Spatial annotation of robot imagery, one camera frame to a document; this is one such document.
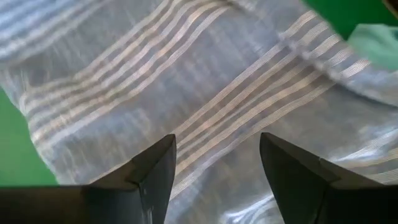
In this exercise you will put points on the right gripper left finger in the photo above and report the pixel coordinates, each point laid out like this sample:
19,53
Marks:
155,174

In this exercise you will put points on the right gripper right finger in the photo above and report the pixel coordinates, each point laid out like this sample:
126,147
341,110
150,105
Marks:
295,180

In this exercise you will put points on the dark grey striped garment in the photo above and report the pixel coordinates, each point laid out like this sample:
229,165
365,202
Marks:
202,93

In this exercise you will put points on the teal shorts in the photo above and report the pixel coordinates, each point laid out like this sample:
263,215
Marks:
376,46

